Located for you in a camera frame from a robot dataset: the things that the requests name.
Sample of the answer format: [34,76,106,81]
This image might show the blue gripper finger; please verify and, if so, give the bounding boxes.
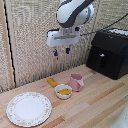
[53,48,60,58]
[65,47,72,55]

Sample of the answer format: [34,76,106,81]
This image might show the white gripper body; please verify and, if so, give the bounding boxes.
[46,28,81,48]

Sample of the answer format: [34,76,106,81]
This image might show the yellow rectangular block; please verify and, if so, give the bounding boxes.
[46,77,59,89]

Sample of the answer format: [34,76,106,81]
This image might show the yellow food piece in bowl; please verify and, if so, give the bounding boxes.
[57,87,72,96]

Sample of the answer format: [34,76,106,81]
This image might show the white bowl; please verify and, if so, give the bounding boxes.
[54,84,74,100]

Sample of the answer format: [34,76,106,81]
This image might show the black box appliance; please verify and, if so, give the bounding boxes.
[85,30,128,80]

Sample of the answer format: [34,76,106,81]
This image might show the white object on appliance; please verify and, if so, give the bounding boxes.
[109,28,128,37]

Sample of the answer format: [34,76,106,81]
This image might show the white floral rim plate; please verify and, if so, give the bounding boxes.
[6,91,53,128]

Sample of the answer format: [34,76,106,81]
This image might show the black cable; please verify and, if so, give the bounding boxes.
[79,13,128,36]

